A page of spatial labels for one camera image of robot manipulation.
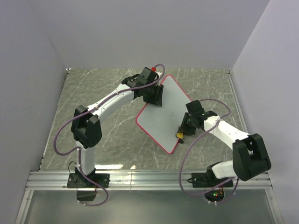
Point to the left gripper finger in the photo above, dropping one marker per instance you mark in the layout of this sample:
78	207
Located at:
158	91
155	99

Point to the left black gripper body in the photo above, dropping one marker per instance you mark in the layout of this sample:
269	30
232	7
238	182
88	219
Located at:
151	88

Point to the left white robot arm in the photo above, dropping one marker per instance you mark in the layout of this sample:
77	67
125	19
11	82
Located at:
86	125

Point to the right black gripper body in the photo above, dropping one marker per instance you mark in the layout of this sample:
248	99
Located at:
189	123

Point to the aluminium mounting rail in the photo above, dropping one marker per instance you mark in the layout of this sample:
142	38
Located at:
130	180

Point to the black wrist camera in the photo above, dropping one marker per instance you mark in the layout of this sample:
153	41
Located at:
147	76
195	108

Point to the yellow whiteboard eraser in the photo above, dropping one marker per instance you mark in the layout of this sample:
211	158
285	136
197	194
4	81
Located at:
180	135

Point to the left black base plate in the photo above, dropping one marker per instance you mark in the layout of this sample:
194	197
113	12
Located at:
75	182

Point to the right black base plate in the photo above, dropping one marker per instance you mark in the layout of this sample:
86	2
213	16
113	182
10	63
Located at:
204	180

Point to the red framed whiteboard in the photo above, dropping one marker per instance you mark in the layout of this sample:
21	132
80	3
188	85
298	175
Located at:
161	123

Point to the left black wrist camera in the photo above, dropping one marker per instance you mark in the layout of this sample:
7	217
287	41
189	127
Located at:
147	76

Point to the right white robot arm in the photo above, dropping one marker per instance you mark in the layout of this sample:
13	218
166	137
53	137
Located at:
250	157

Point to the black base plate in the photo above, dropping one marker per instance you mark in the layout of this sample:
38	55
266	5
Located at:
204	180
75	182

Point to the aluminium table edge rail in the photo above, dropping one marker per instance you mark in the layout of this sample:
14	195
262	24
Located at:
236	101

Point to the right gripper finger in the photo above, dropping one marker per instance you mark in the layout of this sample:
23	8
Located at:
183	128
189	131

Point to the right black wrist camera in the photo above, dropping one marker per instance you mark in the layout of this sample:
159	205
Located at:
195	108

